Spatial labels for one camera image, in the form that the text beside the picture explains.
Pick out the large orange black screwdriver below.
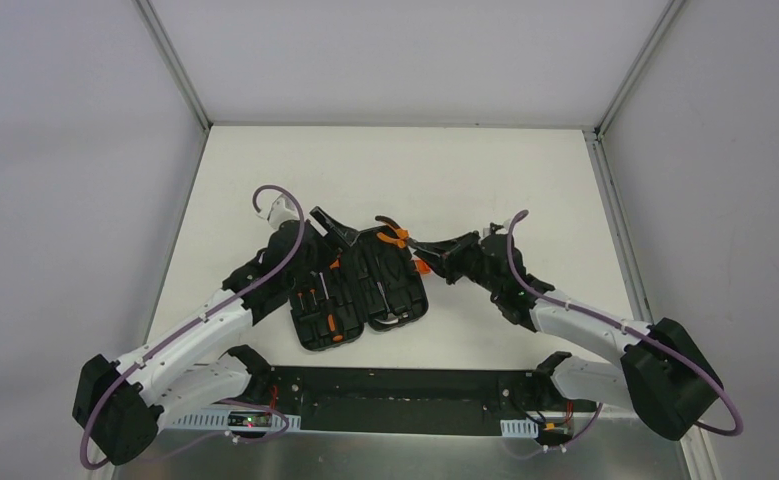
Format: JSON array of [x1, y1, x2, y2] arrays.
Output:
[[325, 258, 343, 302]]

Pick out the orange handled pliers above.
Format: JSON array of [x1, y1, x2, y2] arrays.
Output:
[[374, 215, 411, 249]]

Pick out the black plastic tool case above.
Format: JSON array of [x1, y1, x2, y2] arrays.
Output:
[[289, 223, 429, 352]]

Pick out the hammer with black handle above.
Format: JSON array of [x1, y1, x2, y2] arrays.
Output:
[[368, 280, 415, 331]]

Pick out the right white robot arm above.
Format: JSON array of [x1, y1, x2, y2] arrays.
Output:
[[411, 226, 727, 440]]

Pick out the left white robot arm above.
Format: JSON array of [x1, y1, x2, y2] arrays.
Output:
[[72, 207, 359, 470]]

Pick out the flat screwdriver in case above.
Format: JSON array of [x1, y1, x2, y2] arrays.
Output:
[[319, 272, 344, 343]]

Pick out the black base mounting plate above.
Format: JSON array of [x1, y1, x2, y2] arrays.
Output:
[[237, 366, 596, 437]]

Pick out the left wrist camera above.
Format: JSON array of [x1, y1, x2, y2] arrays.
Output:
[[267, 201, 300, 231]]

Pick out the aluminium frame rail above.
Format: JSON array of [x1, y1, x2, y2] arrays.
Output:
[[105, 373, 703, 420]]

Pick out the left white cable duct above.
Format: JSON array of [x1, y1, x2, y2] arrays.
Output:
[[166, 408, 302, 433]]

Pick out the white cable duct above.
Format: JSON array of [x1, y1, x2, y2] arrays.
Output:
[[166, 408, 302, 433], [500, 419, 539, 439]]

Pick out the right white cable duct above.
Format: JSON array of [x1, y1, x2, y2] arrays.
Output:
[[500, 419, 539, 439]]

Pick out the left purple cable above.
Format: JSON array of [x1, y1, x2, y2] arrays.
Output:
[[78, 184, 307, 472]]

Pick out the purple cable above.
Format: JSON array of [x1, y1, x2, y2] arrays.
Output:
[[78, 184, 307, 472], [505, 209, 745, 458]]

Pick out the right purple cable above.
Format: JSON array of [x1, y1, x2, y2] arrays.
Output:
[[505, 209, 745, 458]]

